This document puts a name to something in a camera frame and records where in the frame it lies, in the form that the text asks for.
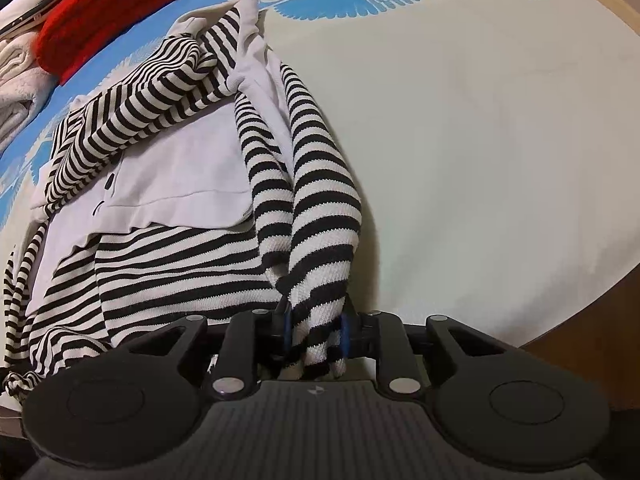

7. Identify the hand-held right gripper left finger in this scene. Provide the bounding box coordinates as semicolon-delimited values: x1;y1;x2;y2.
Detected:
120;305;297;402

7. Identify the blue white printed bed sheet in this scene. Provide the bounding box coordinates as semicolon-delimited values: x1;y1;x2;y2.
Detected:
0;0;640;351

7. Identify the folded red blanket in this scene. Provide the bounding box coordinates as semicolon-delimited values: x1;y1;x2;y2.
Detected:
35;0;201;86

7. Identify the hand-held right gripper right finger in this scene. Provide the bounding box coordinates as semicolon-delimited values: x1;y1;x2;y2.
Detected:
337;309;507;402

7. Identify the black white striped hooded top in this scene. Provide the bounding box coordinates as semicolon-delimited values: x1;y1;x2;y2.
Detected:
0;0;363;406

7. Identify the folded white blanket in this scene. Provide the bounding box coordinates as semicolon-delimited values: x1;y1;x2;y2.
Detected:
0;37;61;153

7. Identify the dark trimmed folded quilt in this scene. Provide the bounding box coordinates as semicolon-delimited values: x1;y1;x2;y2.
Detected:
0;0;71;41

